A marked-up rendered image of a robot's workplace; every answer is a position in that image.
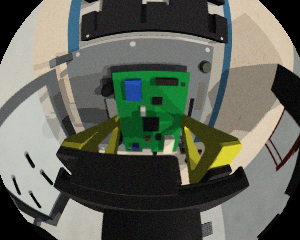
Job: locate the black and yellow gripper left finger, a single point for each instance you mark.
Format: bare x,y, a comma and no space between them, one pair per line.
89,139

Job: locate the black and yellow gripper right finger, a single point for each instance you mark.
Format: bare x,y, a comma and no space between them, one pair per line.
220,148

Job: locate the green circuit board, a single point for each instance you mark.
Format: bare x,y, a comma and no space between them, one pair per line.
151,105

